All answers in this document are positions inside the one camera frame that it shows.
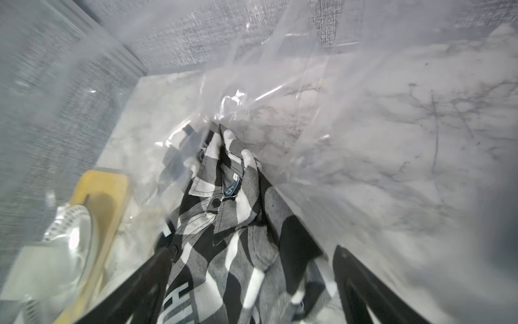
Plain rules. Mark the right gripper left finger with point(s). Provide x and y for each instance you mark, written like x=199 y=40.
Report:
x=140 y=298

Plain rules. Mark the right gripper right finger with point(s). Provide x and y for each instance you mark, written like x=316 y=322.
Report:
x=363 y=294

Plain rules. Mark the black white plaid shirt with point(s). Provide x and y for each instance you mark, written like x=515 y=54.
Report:
x=240 y=254

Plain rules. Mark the clear plastic vacuum bag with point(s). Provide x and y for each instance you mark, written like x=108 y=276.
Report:
x=388 y=127

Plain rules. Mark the white patterned plate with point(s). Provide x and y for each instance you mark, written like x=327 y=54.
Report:
x=55 y=270

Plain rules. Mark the yellow plastic tray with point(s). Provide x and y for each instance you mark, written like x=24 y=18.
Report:
x=108 y=192

